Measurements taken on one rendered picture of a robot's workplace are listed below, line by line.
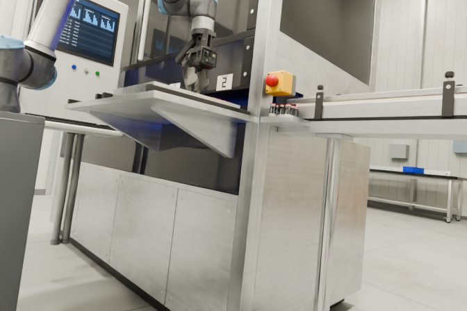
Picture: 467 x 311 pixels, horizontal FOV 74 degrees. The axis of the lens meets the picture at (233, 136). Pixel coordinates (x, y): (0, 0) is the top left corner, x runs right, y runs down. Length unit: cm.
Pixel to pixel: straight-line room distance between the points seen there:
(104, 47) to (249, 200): 122
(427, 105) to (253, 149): 52
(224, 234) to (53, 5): 97
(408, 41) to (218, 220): 821
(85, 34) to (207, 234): 121
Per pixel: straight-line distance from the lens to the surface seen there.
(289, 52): 124
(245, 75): 115
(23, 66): 117
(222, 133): 108
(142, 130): 147
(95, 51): 187
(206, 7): 110
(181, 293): 139
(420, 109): 95
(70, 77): 180
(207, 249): 123
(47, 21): 126
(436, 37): 883
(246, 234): 108
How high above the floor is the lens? 72
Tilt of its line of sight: 4 degrees up
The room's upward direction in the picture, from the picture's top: 6 degrees clockwise
